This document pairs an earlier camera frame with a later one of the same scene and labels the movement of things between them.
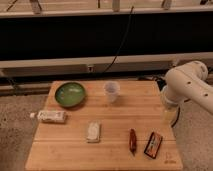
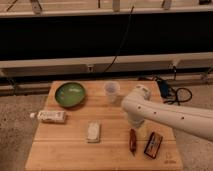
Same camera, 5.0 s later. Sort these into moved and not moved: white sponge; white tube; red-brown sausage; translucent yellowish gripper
Moved: translucent yellowish gripper
Not moved: red-brown sausage; white sponge; white tube
